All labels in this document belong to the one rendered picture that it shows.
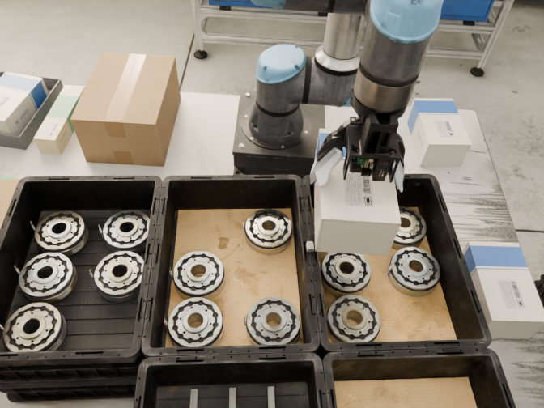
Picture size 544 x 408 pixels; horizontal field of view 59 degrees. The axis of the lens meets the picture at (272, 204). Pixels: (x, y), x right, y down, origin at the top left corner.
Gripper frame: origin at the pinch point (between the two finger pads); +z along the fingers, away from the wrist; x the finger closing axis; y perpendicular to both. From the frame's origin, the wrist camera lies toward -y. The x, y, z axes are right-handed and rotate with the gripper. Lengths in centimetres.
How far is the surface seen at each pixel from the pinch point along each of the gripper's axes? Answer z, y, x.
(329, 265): 24.8, 1.4, -0.9
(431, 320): 27.6, 10.8, 19.7
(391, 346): 17.5, 20.9, 8.1
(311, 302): 19.0, 12.9, -5.3
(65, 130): 37, -46, -74
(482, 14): 76, -193, 94
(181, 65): 112, -182, -71
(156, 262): 19.1, 6.5, -34.7
